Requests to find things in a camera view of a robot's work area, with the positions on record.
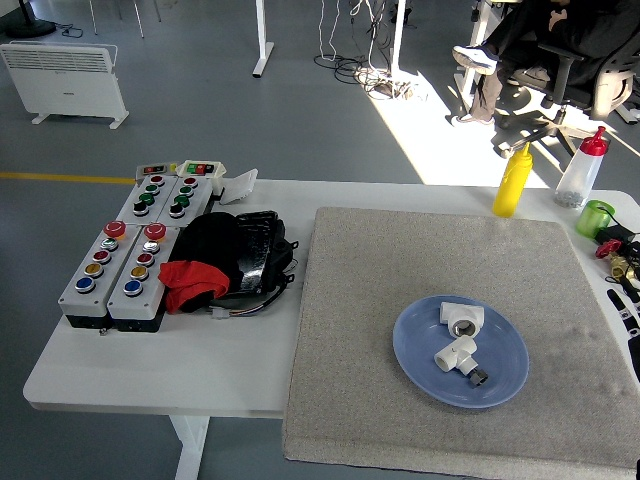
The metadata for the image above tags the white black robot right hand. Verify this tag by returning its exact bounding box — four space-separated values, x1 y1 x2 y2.
606 288 640 371

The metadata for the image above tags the white tee fitting wide opening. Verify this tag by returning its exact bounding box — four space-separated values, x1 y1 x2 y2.
438 301 485 339

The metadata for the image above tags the blue round plate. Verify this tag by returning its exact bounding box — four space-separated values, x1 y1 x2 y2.
392 294 530 409

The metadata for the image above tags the black power adapter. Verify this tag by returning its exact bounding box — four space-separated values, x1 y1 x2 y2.
594 224 640 247

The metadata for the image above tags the green translucent cup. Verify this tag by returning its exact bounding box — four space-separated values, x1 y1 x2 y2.
574 199 617 239

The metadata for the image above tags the clear squeeze bottle red cap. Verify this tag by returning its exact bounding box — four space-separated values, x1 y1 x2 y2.
554 125 610 209

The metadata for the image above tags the yellow squeeze bottle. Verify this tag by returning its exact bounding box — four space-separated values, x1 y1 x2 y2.
492 141 534 217

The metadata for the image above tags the black office chair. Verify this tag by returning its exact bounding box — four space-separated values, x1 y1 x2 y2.
492 19 640 159

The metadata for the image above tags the grey-brown mat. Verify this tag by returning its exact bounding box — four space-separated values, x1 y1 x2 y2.
282 207 640 474

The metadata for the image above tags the person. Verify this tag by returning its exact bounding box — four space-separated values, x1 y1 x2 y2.
452 0 640 126

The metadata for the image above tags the white desk leg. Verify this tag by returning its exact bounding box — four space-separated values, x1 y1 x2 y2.
387 0 409 76
252 0 275 78
454 0 496 101

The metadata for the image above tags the black glossy tray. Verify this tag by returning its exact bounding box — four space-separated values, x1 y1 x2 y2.
230 209 287 297

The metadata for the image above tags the white plastic holder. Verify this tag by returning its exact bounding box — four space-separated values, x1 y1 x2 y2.
219 168 259 206

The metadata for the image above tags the black cloth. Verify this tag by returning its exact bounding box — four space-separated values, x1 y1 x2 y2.
168 212 242 314

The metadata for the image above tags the red cloth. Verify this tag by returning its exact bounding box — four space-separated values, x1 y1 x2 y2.
158 259 231 315

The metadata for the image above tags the white table leg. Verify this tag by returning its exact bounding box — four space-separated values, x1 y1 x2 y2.
168 414 211 480

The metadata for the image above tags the five-button control box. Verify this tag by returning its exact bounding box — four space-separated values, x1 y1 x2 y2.
106 222 181 334
57 221 129 330

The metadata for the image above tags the white electric heater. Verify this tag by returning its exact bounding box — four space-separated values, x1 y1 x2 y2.
0 41 130 130

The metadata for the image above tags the black fan base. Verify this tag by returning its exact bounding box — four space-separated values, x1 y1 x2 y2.
4 0 57 39

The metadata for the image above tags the brass valve red handle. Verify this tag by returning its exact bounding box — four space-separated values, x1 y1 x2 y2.
594 239 640 286

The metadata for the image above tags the floor cable bundle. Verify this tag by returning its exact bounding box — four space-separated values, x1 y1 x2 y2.
313 0 426 101

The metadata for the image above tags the white connector with wires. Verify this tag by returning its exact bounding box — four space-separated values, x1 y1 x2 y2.
210 287 296 320

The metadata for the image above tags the cream switch box green red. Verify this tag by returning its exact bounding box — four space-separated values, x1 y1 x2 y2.
177 159 229 196

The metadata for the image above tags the grey small switch box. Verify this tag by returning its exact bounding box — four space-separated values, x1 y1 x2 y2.
135 162 180 181

